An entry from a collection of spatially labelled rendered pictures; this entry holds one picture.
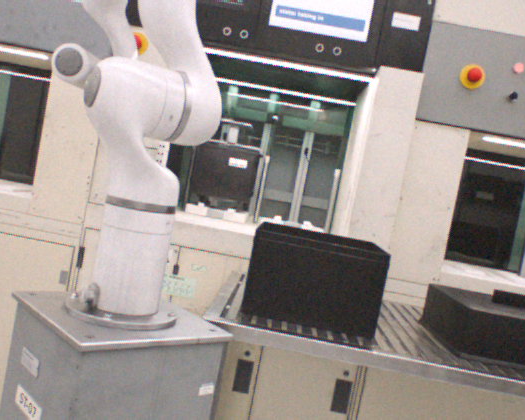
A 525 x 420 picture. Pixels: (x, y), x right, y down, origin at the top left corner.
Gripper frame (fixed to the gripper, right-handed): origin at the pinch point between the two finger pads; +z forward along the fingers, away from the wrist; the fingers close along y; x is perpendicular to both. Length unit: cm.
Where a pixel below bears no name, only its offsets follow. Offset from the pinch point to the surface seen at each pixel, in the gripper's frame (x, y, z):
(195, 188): -25, 20, 44
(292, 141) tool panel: 2, 50, 102
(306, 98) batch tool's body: 16, 52, 62
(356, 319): -41, 69, -41
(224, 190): -23, 30, 44
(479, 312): -34, 92, -42
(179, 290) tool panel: -54, 26, 12
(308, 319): -43, 60, -41
